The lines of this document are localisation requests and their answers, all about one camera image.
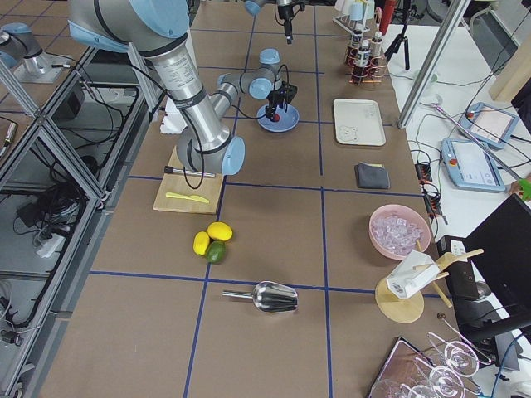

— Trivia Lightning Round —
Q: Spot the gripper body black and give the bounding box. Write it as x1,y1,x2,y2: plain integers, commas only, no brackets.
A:
277,3,305,29
268,82,298,109

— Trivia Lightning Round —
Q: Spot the blue plate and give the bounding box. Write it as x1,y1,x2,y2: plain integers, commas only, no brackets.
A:
256,104,300,133

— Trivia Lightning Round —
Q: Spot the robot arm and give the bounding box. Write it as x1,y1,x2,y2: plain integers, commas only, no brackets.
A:
69,1,297,175
244,0,307,45

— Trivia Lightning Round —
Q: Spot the dark tea bottle left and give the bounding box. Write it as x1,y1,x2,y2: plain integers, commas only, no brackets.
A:
351,27,363,57

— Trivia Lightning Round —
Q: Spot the dark tea bottle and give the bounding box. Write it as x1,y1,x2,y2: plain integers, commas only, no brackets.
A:
370,31,382,57
351,27,363,57
355,40,370,68

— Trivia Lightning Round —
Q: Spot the dark tea bottle right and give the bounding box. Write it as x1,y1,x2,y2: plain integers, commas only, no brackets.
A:
355,40,370,68

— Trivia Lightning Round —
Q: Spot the cream bear tray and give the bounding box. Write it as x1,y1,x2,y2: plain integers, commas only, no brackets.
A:
333,99,386,147

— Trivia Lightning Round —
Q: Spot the dark tea bottle rear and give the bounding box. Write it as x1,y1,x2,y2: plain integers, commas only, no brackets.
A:
370,31,382,57

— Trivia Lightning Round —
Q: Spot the wooden cutting board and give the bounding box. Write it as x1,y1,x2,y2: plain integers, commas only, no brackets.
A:
153,171,224,214

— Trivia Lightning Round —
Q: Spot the grey folded cloth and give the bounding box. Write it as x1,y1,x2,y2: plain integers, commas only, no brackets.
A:
354,163,390,189

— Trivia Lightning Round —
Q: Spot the yellow lemon large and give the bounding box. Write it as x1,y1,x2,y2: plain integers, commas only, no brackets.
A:
207,221,233,241

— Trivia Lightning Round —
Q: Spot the yellow plastic knife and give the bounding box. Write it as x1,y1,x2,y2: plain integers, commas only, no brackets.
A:
165,192,210,204

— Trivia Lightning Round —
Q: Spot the yellow lemon small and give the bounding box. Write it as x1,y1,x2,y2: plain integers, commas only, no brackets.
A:
192,231,211,256

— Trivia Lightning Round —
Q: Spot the green lime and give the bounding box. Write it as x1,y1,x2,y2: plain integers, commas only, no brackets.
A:
205,240,227,264

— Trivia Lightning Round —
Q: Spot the pink bowl of ice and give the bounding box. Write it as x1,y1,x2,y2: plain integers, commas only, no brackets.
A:
368,204,431,260

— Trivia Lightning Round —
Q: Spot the steel ice scoop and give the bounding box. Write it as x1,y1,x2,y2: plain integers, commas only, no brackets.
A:
222,281,299,313

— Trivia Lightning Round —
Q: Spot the teach pendant near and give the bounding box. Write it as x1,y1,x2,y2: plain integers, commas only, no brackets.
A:
441,138,505,192

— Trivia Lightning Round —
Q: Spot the teach pendant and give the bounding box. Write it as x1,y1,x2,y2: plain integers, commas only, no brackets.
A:
460,102,519,149
441,138,505,192

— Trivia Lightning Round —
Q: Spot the teach pendant far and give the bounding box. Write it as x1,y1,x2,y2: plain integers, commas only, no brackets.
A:
460,102,519,149

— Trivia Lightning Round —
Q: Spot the white paper carton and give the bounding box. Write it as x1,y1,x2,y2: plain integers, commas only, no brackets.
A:
386,250,440,299

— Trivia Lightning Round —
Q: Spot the round wooden stand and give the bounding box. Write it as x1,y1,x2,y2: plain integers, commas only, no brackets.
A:
375,249,484,323

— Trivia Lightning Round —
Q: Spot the black monitor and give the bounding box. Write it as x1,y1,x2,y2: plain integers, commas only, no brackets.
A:
463,194,530,342

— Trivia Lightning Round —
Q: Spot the wine glass upper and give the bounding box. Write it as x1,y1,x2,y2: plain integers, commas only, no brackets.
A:
427,332,492,377

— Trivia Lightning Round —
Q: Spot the wine glass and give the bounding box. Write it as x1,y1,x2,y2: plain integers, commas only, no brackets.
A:
427,332,492,377
414,357,465,398

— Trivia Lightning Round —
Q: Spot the wine glass lower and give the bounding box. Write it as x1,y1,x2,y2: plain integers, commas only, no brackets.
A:
414,357,465,398

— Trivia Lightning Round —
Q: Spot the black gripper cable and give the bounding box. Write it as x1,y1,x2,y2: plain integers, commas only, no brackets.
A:
231,62,291,124

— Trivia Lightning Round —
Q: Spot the copper wire bottle rack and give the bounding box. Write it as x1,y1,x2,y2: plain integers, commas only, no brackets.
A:
345,46,387,85

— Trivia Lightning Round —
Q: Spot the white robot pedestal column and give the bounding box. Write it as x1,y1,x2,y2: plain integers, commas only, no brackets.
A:
160,29,197,134

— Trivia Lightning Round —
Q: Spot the steel knife handle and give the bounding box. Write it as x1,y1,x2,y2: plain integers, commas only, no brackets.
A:
163,165,217,178

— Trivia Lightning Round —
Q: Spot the aluminium frame post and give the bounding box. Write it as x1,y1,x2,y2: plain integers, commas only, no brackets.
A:
397,0,470,129

